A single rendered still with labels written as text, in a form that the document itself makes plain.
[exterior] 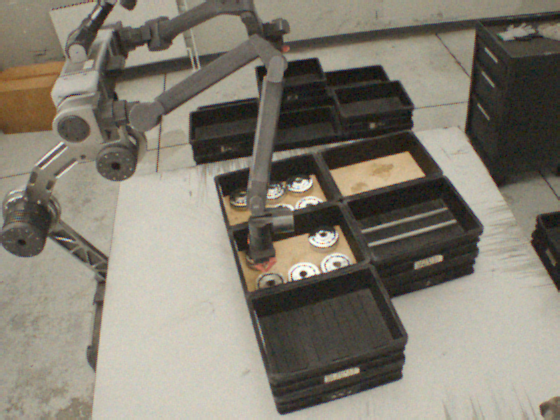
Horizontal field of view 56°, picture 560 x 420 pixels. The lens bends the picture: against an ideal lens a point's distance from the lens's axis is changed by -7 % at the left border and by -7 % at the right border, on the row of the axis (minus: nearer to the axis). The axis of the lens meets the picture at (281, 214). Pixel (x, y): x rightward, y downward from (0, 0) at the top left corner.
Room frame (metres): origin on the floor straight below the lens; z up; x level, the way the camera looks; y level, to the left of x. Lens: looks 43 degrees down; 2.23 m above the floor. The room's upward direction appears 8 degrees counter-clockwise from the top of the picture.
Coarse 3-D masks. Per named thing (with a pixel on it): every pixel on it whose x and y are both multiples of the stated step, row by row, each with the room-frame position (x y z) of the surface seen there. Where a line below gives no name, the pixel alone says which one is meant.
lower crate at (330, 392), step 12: (252, 324) 1.02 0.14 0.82; (372, 372) 0.79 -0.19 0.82; (384, 372) 0.81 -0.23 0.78; (396, 372) 0.81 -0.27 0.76; (336, 384) 0.78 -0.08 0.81; (348, 384) 0.80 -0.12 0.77; (360, 384) 0.80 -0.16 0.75; (372, 384) 0.81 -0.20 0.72; (384, 384) 0.80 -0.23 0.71; (288, 396) 0.76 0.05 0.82; (300, 396) 0.76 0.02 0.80; (312, 396) 0.78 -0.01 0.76; (324, 396) 0.78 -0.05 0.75; (336, 396) 0.78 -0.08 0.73; (276, 408) 0.78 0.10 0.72; (288, 408) 0.77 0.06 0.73; (300, 408) 0.77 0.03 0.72
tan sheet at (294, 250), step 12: (336, 228) 1.37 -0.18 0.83; (288, 240) 1.35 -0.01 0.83; (300, 240) 1.34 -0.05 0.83; (240, 252) 1.32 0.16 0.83; (276, 252) 1.30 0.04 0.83; (288, 252) 1.29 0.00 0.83; (300, 252) 1.28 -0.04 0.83; (312, 252) 1.28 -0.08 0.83; (336, 252) 1.26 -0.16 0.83; (348, 252) 1.25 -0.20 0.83; (276, 264) 1.25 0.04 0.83; (288, 264) 1.24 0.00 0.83; (312, 264) 1.22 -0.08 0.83; (252, 276) 1.21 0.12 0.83; (252, 288) 1.16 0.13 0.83
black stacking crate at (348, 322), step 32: (320, 288) 1.07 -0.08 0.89; (352, 288) 1.08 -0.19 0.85; (288, 320) 1.01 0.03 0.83; (320, 320) 0.99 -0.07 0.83; (352, 320) 0.98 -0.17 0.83; (384, 320) 0.96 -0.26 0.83; (288, 352) 0.90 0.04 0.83; (320, 352) 0.88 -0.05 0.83; (352, 352) 0.86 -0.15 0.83; (288, 384) 0.77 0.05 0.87; (320, 384) 0.78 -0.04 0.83
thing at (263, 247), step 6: (252, 240) 1.13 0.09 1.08; (258, 240) 1.12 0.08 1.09; (264, 240) 1.12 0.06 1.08; (270, 240) 1.14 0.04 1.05; (252, 246) 1.14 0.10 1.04; (258, 246) 1.12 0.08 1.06; (264, 246) 1.12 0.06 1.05; (270, 246) 1.13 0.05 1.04; (252, 252) 1.12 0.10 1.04; (258, 252) 1.12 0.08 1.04; (264, 252) 1.11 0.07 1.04; (270, 252) 1.11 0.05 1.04; (258, 258) 1.10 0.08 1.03
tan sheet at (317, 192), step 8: (312, 176) 1.67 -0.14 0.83; (312, 192) 1.58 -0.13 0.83; (320, 192) 1.57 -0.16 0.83; (224, 200) 1.61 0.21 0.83; (288, 200) 1.55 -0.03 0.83; (296, 200) 1.55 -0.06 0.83; (232, 216) 1.51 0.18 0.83; (240, 216) 1.50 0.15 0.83; (248, 216) 1.50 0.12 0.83; (232, 224) 1.47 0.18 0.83
